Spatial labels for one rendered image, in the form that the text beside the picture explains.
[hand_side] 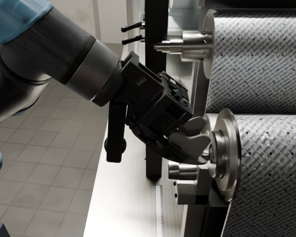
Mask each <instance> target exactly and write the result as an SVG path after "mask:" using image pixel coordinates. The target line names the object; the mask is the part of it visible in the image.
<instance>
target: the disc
mask: <svg viewBox="0 0 296 237"><path fill-rule="evenodd" d="M218 119H226V120H227V121H228V123H229V125H230V128H231V131H232V136H233V141H234V175H233V180H232V183H231V186H230V188H229V189H228V190H227V191H222V190H220V189H219V187H218V190H219V192H220V195H221V197H222V198H223V199H224V200H225V201H226V202H231V201H233V200H234V198H235V197H236V195H237V192H238V189H239V185H240V180H241V140H240V133H239V129H238V125H237V122H236V119H235V116H234V114H233V113H232V112H231V111H230V110H229V109H228V108H223V109H222V110H221V111H220V112H219V114H218V117H217V120H216V122H217V121H218Z"/></svg>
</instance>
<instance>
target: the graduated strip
mask: <svg viewBox="0 0 296 237"><path fill-rule="evenodd" d="M155 193H156V237H165V236H164V206H163V186H162V185H155Z"/></svg>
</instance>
